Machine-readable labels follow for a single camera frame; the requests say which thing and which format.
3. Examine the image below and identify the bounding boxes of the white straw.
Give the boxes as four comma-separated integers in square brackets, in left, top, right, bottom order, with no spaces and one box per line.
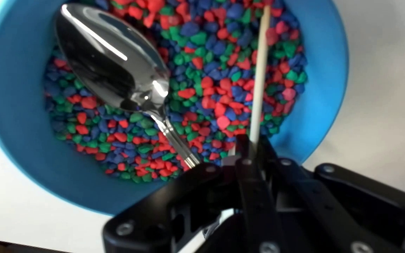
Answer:
[247,3,273,147]

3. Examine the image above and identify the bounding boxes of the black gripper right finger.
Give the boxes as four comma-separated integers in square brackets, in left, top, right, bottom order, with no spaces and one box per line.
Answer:
[256,136,405,253]

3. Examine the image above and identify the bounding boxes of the blue bowl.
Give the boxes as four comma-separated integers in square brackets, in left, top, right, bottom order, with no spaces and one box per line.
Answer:
[0,0,351,219]

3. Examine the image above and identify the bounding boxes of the coloured gravel pebbles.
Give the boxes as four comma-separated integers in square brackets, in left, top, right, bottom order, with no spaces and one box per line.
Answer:
[42,0,309,185]

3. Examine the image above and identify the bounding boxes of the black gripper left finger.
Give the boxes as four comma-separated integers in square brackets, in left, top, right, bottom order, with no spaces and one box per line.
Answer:
[100,138,278,253]

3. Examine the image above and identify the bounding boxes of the metal spoon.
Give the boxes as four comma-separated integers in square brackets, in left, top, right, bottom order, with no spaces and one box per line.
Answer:
[53,3,202,172]

